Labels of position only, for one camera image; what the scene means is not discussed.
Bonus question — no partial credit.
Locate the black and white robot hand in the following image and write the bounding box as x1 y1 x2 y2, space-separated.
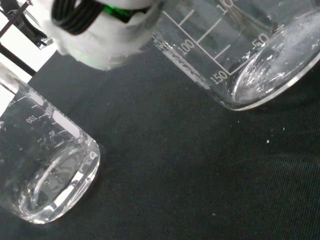
39 0 166 71

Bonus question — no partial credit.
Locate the black bench cloth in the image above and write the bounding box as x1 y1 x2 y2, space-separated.
0 34 320 240

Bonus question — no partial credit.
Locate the black tripod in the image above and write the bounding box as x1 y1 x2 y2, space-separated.
0 0 55 77

